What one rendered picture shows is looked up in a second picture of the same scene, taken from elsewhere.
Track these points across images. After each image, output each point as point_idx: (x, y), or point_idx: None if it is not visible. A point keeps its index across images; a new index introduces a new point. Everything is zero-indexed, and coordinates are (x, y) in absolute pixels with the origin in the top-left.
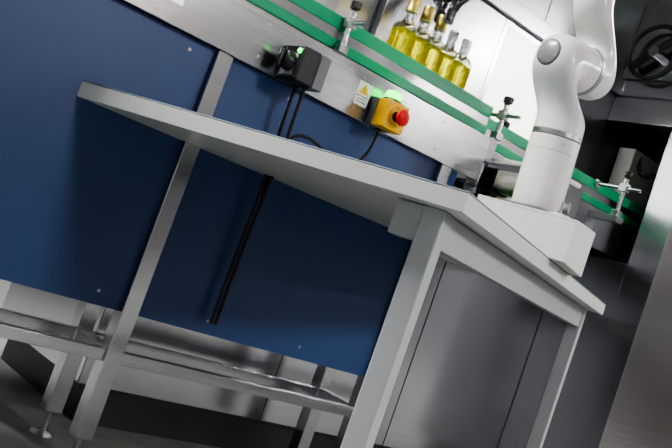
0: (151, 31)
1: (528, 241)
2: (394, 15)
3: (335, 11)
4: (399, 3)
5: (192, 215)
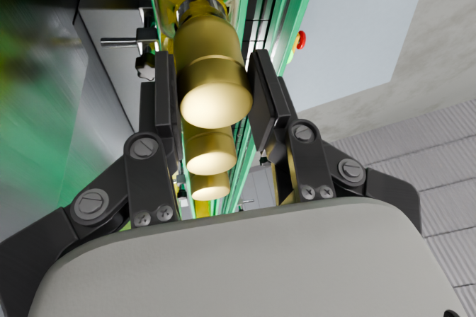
0: None
1: None
2: (33, 153)
3: (97, 171)
4: (14, 206)
5: None
